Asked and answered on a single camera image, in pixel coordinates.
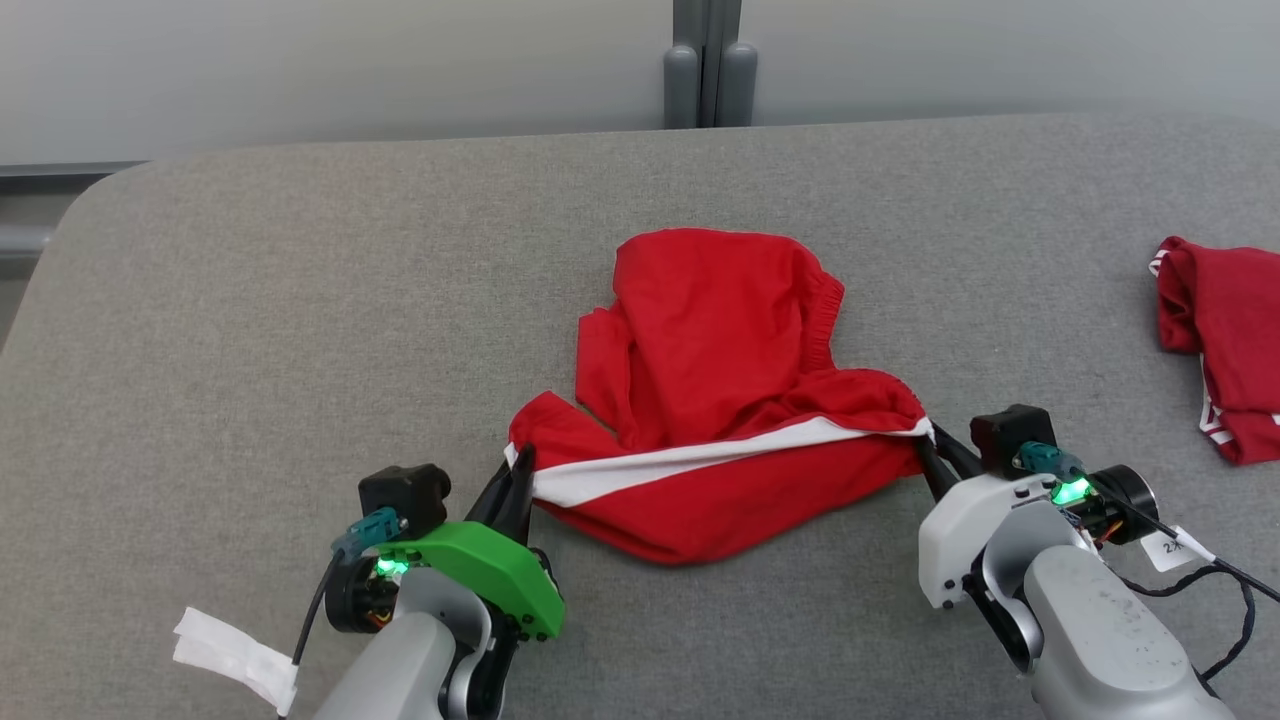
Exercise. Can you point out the grey double partition post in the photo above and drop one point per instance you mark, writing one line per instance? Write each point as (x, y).
(710, 60)

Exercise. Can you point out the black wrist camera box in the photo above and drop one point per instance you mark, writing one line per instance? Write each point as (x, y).
(1010, 430)
(405, 495)

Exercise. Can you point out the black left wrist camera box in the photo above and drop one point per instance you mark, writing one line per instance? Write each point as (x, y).
(405, 495)

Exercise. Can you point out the grey metal pipe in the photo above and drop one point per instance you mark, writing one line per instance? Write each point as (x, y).
(20, 240)

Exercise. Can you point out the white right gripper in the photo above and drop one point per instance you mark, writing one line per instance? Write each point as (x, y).
(955, 530)

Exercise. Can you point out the red shorts with white stripe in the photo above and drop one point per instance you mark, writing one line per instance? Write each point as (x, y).
(720, 330)

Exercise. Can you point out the red Bulls 23 jersey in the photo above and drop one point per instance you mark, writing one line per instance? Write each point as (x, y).
(1230, 330)

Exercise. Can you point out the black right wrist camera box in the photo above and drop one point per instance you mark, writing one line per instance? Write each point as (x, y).
(1010, 430)

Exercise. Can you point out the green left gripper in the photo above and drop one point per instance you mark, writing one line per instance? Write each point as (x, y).
(490, 565)

